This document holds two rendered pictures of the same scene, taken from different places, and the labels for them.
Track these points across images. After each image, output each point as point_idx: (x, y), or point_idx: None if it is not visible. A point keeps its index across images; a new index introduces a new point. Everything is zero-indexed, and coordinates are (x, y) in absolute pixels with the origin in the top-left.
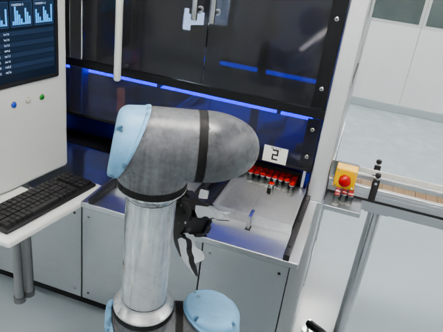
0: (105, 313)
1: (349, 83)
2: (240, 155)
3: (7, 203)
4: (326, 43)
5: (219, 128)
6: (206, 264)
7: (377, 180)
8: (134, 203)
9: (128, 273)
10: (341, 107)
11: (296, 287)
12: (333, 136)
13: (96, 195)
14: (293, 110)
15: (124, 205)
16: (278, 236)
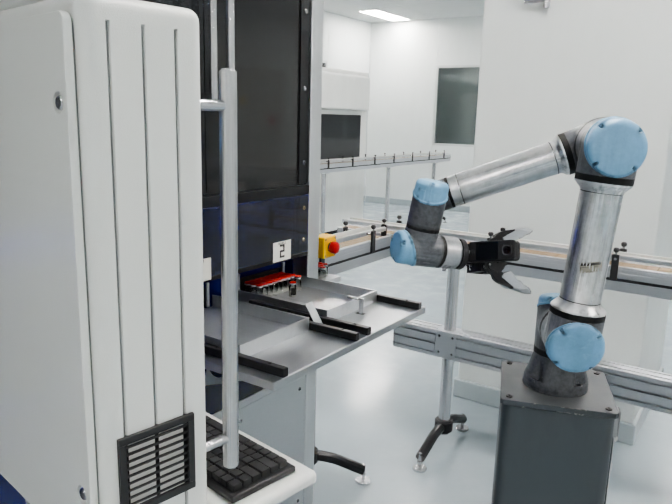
0: (587, 327)
1: (320, 149)
2: None
3: (212, 460)
4: (301, 114)
5: None
6: None
7: None
8: (622, 194)
9: (604, 268)
10: (318, 176)
11: (313, 392)
12: (317, 207)
13: (276, 364)
14: (288, 194)
15: (295, 359)
16: (377, 305)
